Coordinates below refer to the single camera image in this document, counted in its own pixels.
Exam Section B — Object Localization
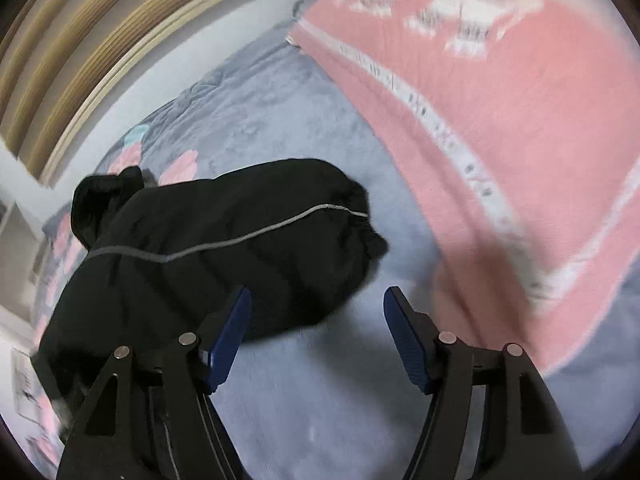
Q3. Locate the black hooded jacket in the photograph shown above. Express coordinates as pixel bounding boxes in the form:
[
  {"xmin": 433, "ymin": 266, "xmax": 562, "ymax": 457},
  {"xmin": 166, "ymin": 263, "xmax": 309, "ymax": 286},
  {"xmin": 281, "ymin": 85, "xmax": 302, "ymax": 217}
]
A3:
[{"xmin": 32, "ymin": 158, "xmax": 387, "ymax": 429}]

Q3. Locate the grey floral bed quilt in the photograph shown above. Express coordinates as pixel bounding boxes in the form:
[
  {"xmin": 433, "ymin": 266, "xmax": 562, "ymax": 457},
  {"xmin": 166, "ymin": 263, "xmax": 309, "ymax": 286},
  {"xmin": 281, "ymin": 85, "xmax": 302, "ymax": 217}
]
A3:
[{"xmin": 32, "ymin": 14, "xmax": 639, "ymax": 479}]

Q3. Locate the white wall bookshelf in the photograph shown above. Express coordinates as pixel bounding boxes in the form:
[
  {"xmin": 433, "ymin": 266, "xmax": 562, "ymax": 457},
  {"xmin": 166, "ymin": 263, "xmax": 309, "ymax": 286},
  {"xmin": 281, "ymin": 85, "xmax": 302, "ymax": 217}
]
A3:
[{"xmin": 0, "ymin": 202, "xmax": 49, "ymax": 323}]

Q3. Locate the pink pillow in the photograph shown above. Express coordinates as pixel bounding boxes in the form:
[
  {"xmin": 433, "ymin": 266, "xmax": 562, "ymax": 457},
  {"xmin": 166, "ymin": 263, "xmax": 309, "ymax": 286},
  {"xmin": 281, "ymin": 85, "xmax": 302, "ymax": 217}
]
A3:
[{"xmin": 291, "ymin": 0, "xmax": 639, "ymax": 373}]

